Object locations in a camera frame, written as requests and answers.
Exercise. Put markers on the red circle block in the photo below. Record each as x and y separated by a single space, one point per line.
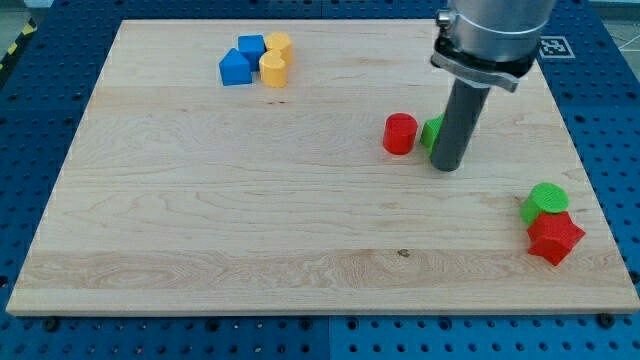
400 132

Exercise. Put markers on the green star block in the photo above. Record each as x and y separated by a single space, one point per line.
430 132

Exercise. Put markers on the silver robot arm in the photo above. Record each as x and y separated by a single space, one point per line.
490 43

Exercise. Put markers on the green circle block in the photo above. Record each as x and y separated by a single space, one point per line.
543 198

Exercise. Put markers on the red star block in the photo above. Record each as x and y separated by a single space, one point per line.
553 236

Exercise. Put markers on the yellow heart block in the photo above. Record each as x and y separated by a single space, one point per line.
273 69

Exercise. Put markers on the wooden board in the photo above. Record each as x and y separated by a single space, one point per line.
180 196

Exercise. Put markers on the blue pentagon block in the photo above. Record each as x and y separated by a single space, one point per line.
235 69

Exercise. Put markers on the yellow hexagon block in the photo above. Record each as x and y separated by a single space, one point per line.
281 42

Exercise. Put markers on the blue cube block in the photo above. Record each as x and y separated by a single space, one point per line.
252 47

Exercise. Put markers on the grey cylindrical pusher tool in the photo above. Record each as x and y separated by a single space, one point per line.
463 109

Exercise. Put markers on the white fiducial marker tag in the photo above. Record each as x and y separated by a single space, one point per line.
555 47

